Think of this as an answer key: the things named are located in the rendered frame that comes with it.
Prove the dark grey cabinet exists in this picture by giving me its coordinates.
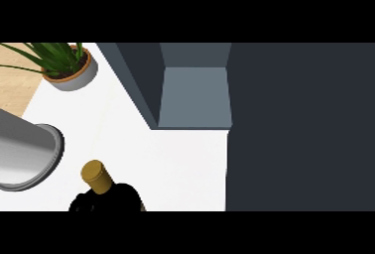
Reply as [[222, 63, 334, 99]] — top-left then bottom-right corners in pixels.
[[95, 43, 235, 131]]

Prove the dark grey cabinet door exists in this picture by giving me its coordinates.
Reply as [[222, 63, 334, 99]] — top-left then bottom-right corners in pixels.
[[224, 43, 375, 212]]

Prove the black wine bottle gold cap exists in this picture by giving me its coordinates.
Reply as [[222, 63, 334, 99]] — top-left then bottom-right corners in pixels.
[[68, 159, 148, 212]]

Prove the green potted plant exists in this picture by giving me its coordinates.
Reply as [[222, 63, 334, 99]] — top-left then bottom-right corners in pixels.
[[0, 43, 99, 92]]

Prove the grey metal pot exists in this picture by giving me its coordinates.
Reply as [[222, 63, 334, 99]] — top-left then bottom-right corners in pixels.
[[0, 108, 66, 192]]

